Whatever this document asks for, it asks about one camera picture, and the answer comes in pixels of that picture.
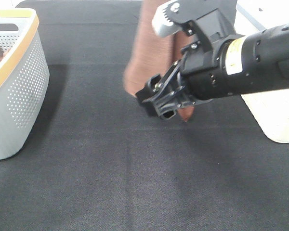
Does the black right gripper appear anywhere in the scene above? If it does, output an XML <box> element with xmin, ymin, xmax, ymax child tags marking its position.
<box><xmin>135</xmin><ymin>61</ymin><xmax>211</xmax><ymax>120</ymax></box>

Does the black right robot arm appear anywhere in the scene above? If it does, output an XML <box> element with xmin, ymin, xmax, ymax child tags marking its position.
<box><xmin>136</xmin><ymin>23</ymin><xmax>289</xmax><ymax>119</ymax></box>

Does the black table cloth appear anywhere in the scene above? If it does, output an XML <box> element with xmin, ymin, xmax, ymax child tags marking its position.
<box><xmin>0</xmin><ymin>0</ymin><xmax>289</xmax><ymax>231</ymax></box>

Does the brown towel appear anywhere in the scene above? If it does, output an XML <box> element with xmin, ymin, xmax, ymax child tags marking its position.
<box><xmin>123</xmin><ymin>0</ymin><xmax>195</xmax><ymax>123</ymax></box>

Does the grey perforated laundry basket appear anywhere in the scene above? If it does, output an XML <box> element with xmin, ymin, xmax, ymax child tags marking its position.
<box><xmin>0</xmin><ymin>8</ymin><xmax>50</xmax><ymax>160</ymax></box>

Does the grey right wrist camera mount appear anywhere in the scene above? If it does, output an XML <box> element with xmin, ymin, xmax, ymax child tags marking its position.
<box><xmin>152</xmin><ymin>0</ymin><xmax>243</xmax><ymax>54</ymax></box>

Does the white storage box grey rim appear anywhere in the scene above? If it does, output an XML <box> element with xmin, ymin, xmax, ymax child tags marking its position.
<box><xmin>235</xmin><ymin>0</ymin><xmax>289</xmax><ymax>143</ymax></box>

